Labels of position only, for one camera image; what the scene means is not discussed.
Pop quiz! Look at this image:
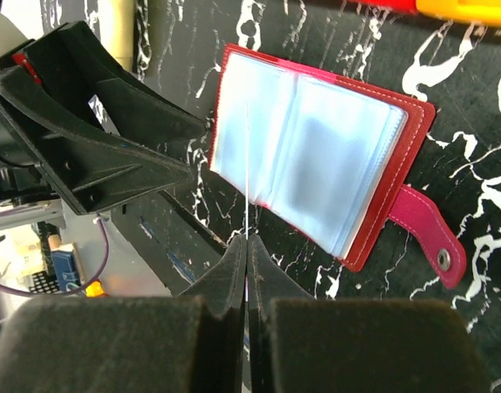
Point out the red leather card holder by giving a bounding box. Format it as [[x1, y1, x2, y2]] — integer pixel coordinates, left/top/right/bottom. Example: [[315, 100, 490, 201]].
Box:
[[209, 44, 467, 288]]

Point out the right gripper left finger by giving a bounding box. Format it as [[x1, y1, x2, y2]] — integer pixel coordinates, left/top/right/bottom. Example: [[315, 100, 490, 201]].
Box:
[[0, 236, 247, 392]]

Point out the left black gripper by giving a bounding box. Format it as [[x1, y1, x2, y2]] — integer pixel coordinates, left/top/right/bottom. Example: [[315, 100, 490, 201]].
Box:
[[0, 21, 205, 215]]

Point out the red plastic bin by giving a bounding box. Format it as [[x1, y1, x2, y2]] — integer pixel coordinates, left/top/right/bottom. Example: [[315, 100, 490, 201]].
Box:
[[350, 0, 418, 15]]

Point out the yellow plastic bin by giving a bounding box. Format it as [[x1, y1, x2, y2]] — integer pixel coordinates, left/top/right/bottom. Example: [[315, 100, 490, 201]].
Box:
[[416, 0, 501, 28]]

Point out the white VIP credit card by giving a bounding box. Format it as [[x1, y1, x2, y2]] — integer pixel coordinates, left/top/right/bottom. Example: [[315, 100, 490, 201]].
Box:
[[245, 102, 250, 241]]

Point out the cream toy microphone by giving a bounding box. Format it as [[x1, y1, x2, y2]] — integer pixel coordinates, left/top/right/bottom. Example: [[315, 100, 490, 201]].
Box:
[[97, 0, 136, 71]]

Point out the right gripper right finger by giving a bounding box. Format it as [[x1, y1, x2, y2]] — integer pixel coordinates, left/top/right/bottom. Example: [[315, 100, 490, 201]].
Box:
[[246, 235, 490, 392]]

